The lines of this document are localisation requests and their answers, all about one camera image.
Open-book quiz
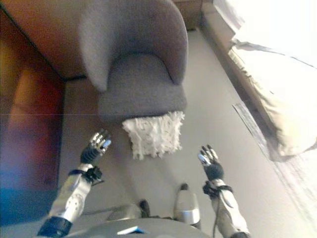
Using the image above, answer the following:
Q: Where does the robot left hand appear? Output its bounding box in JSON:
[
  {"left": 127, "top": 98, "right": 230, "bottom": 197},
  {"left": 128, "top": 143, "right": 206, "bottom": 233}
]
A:
[{"left": 80, "top": 128, "right": 112, "bottom": 164}]

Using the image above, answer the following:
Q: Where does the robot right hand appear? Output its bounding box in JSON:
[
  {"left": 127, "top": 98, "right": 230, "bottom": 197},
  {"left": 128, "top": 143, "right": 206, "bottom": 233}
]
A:
[{"left": 197, "top": 144, "right": 225, "bottom": 181}]

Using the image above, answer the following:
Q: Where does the white fringed cushion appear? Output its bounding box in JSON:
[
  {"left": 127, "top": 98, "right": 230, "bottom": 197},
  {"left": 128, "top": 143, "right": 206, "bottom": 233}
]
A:
[{"left": 122, "top": 111, "right": 186, "bottom": 160}]

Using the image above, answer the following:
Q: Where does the silver robot right leg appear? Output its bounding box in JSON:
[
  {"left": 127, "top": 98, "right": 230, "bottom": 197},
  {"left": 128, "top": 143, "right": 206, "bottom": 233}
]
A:
[{"left": 173, "top": 182, "right": 201, "bottom": 229}]

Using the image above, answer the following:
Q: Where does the silver robot leg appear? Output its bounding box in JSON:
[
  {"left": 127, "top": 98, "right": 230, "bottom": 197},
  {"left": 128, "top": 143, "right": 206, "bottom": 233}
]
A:
[
  {"left": 173, "top": 182, "right": 201, "bottom": 229},
  {"left": 106, "top": 199, "right": 151, "bottom": 221}
]

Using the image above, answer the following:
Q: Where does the silver robot left leg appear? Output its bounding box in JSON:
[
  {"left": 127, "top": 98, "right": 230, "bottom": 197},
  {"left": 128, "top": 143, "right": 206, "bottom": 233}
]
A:
[{"left": 106, "top": 199, "right": 151, "bottom": 221}]

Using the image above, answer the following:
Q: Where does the brown wooden cabinet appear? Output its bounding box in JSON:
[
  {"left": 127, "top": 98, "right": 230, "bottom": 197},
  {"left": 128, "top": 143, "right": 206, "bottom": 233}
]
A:
[{"left": 0, "top": 0, "right": 67, "bottom": 219}]

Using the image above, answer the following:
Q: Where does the grey robot torso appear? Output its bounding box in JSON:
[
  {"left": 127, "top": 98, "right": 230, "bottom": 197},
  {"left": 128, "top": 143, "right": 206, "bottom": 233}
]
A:
[{"left": 91, "top": 217, "right": 211, "bottom": 238}]

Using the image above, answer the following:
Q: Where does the cream duvet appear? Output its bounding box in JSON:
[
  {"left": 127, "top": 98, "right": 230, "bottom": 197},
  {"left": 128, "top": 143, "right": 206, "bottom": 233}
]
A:
[{"left": 227, "top": 39, "right": 317, "bottom": 157}]

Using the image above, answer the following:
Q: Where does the grey fabric armchair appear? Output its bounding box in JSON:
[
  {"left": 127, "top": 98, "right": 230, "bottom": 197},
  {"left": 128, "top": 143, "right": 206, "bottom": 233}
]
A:
[{"left": 78, "top": 0, "right": 189, "bottom": 124}]

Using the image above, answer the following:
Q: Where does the wooden nightstand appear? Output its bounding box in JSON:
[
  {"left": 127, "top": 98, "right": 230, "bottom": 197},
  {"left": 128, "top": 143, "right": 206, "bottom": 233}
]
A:
[{"left": 173, "top": 0, "right": 204, "bottom": 32}]

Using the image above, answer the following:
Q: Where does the white bed mattress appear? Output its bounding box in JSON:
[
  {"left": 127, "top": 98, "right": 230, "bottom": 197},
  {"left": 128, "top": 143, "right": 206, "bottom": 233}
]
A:
[{"left": 212, "top": 0, "right": 317, "bottom": 69}]

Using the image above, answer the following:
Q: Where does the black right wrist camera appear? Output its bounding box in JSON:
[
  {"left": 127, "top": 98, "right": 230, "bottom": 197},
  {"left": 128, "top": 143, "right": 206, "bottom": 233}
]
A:
[{"left": 203, "top": 180, "right": 218, "bottom": 199}]

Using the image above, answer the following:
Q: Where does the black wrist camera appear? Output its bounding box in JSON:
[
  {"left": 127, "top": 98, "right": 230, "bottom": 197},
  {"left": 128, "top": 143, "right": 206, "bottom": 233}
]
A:
[
  {"left": 85, "top": 166, "right": 104, "bottom": 184},
  {"left": 203, "top": 180, "right": 218, "bottom": 199}
]

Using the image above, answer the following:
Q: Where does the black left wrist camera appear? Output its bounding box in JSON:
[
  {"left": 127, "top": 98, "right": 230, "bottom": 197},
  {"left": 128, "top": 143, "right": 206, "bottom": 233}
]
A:
[{"left": 85, "top": 166, "right": 104, "bottom": 184}]

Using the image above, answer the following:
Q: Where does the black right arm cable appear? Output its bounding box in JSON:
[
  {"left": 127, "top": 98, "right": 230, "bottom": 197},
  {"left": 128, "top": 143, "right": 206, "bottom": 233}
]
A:
[{"left": 212, "top": 195, "right": 223, "bottom": 238}]

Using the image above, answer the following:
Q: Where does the beige upholstered bed frame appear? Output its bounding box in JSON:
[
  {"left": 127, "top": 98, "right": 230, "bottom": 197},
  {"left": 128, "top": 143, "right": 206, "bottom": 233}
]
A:
[{"left": 200, "top": 3, "right": 278, "bottom": 149}]

